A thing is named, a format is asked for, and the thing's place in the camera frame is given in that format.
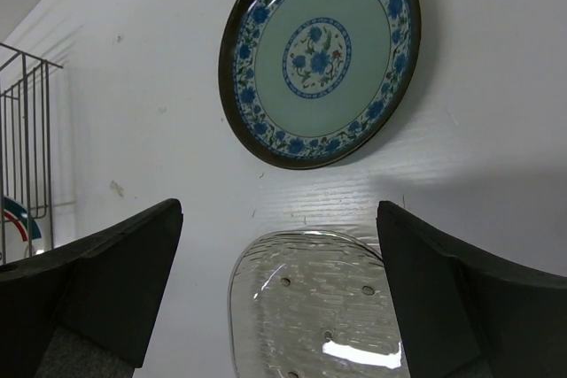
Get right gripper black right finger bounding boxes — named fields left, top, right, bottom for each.
left=377, top=201, right=566, bottom=377

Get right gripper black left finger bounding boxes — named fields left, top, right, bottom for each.
left=1, top=198, right=183, bottom=377

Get white plate green red rings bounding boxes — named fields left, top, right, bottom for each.
left=0, top=195, right=43, bottom=264

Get clear round plate stand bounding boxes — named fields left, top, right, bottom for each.
left=228, top=225, right=410, bottom=377

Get small blue patterned plate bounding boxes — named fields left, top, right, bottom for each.
left=218, top=0, right=422, bottom=170

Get grey wire dish rack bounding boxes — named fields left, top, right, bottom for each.
left=1, top=42, right=60, bottom=265

